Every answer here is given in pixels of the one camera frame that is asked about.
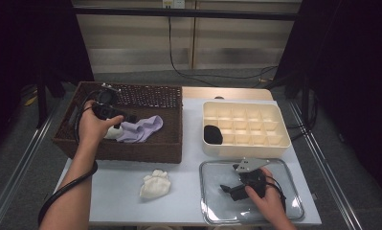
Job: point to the light wooden board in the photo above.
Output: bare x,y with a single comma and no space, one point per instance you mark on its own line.
242,92

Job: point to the clear plastic lid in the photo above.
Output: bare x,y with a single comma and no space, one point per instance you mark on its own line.
217,204

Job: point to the person's left hand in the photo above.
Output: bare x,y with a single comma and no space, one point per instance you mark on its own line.
93,127

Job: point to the dark curtain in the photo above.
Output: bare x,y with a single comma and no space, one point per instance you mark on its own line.
354,80
26,48

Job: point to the lilac sock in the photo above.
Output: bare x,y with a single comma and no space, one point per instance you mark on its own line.
144,129

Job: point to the person's right hand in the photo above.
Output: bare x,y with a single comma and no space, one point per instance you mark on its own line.
271,204

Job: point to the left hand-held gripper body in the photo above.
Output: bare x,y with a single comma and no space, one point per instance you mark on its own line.
105,108

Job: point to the black horizontal bar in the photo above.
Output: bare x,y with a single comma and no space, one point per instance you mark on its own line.
179,13

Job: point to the black sock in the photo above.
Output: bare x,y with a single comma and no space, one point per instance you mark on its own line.
213,134

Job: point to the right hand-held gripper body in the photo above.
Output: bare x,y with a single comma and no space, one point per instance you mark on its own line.
254,182

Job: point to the brown wicker basket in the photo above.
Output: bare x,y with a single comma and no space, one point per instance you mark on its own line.
147,150

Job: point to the white wall socket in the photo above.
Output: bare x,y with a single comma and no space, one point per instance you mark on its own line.
174,3

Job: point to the cream divided organizer box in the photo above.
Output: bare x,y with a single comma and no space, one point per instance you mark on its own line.
242,150

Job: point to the metal floor rail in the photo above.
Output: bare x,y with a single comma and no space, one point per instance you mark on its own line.
16,175
325,179

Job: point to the black metal stand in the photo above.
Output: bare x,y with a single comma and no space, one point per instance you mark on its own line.
41,102

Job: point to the small yellow object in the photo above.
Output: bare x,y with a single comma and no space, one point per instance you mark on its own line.
30,101

